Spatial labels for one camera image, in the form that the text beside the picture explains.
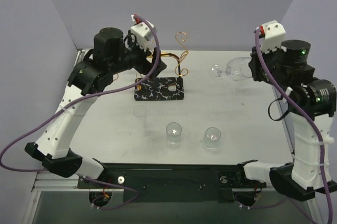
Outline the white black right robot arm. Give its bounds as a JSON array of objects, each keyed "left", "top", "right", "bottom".
[{"left": 235, "top": 40, "right": 336, "bottom": 201}]

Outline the aluminium table frame rail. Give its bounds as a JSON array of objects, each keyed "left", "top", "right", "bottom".
[{"left": 32, "top": 172, "right": 78, "bottom": 192}]

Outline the short clear glass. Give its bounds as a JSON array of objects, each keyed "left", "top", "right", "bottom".
[
  {"left": 203, "top": 127, "right": 222, "bottom": 149},
  {"left": 166, "top": 122, "right": 182, "bottom": 144}
]

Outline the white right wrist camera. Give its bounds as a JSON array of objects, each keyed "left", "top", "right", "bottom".
[{"left": 259, "top": 20, "right": 286, "bottom": 54}]

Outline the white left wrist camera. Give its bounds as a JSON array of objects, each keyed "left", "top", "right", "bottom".
[{"left": 130, "top": 14, "right": 153, "bottom": 52}]

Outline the clear champagne flute left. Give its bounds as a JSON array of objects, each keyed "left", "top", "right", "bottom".
[{"left": 133, "top": 105, "right": 150, "bottom": 137}]

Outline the short clear glass left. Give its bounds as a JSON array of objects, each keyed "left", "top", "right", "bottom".
[{"left": 166, "top": 122, "right": 182, "bottom": 144}]

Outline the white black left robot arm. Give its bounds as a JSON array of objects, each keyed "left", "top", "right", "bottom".
[{"left": 25, "top": 23, "right": 166, "bottom": 188}]

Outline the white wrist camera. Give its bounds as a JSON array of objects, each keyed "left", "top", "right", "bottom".
[
  {"left": 130, "top": 14, "right": 153, "bottom": 52},
  {"left": 259, "top": 20, "right": 286, "bottom": 54}
]

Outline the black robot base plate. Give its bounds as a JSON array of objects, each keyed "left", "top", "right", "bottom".
[{"left": 76, "top": 162, "right": 268, "bottom": 203}]

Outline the short clear glass right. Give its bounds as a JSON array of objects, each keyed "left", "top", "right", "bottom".
[{"left": 203, "top": 127, "right": 222, "bottom": 149}]

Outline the gold wine glass rack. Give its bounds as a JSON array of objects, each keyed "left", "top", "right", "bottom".
[{"left": 134, "top": 32, "right": 189, "bottom": 101}]

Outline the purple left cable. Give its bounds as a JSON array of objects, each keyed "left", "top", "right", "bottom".
[{"left": 0, "top": 15, "right": 161, "bottom": 210}]

